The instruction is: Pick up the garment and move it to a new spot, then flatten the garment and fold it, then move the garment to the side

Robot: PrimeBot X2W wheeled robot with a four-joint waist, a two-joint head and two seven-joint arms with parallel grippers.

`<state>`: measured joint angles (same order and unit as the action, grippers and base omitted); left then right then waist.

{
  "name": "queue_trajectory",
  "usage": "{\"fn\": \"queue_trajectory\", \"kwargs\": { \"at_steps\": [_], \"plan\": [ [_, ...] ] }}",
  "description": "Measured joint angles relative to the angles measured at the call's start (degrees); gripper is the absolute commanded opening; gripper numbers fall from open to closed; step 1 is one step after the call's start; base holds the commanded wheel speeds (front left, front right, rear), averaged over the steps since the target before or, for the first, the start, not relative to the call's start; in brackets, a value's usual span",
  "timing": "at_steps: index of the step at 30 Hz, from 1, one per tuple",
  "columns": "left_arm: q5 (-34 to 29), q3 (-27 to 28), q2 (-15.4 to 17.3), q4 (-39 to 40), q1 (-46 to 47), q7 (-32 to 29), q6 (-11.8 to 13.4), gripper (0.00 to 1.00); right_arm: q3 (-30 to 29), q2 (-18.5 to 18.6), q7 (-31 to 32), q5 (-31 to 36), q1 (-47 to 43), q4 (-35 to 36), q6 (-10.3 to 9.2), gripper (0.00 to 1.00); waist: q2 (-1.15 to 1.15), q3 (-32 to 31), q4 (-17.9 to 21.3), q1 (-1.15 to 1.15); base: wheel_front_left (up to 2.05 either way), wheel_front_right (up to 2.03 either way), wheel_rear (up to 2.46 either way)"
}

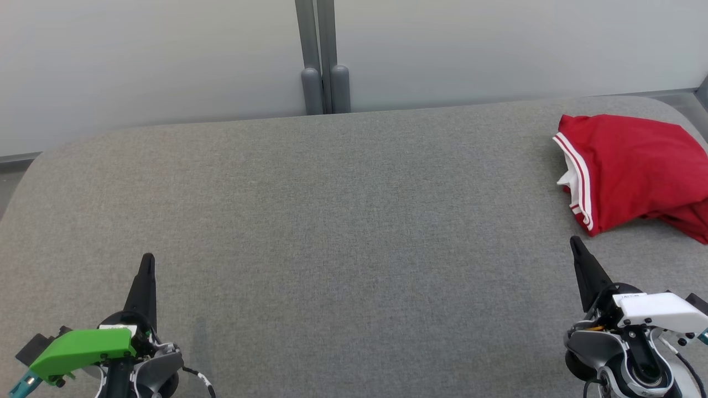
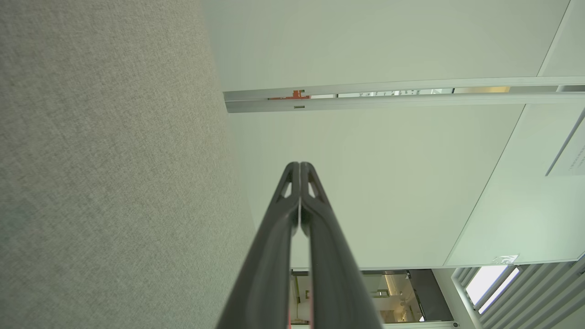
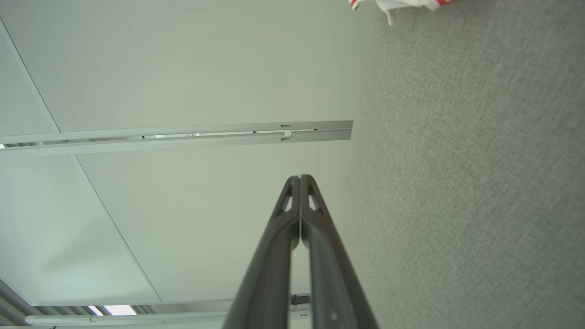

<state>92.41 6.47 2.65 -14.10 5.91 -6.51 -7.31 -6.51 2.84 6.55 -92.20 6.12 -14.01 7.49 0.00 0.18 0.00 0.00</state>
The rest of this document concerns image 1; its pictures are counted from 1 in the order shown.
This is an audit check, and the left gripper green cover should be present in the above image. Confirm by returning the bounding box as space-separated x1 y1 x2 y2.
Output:
28 253 157 386

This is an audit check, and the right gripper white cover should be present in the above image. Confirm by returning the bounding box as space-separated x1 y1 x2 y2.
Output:
569 236 708 337

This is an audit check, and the red white basketball jersey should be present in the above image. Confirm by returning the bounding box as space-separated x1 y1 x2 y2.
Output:
553 113 708 245

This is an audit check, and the black white left arm cable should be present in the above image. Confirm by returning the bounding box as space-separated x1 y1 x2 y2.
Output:
181 365 216 398

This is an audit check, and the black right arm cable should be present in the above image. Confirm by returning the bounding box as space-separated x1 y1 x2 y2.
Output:
661 337 707 398

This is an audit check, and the teal left camera connector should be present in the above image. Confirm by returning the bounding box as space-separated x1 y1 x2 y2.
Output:
8 371 42 398

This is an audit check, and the grey metal partition post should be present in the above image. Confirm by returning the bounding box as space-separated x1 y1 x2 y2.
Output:
316 0 351 114
295 0 324 116

